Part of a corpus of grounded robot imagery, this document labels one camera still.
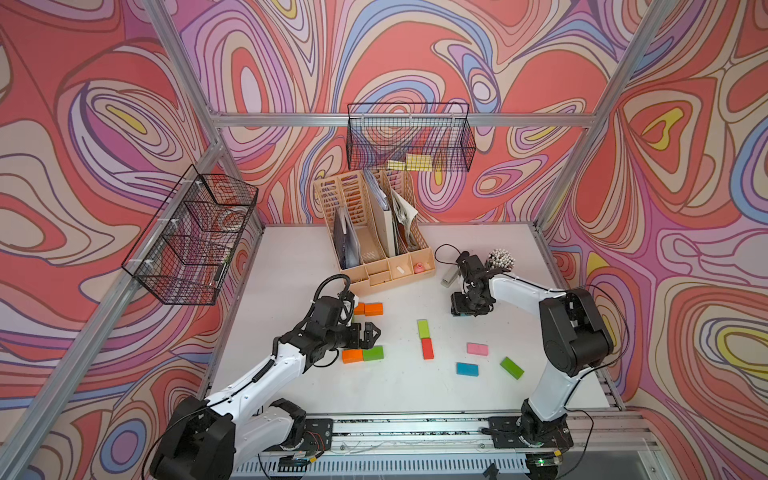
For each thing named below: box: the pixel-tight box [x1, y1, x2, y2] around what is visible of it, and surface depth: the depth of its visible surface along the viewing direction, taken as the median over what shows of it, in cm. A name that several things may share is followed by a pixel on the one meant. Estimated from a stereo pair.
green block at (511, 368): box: [500, 356, 524, 380], surface depth 86 cm
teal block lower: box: [456, 362, 479, 377], surface depth 86 cm
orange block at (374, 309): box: [364, 302, 385, 317], surface depth 98 cm
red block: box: [422, 338, 434, 360], surface depth 88 cm
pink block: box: [467, 343, 489, 356], surface depth 90 cm
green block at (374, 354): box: [364, 346, 384, 361], surface depth 86 cm
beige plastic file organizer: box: [313, 170, 436, 293], surface depth 101 cm
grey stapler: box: [440, 268, 461, 288], surface depth 103 cm
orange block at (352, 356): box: [342, 349, 363, 364], surface depth 86 cm
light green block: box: [417, 320, 430, 339], surface depth 95 cm
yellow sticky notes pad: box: [387, 153, 433, 172], surface depth 86 cm
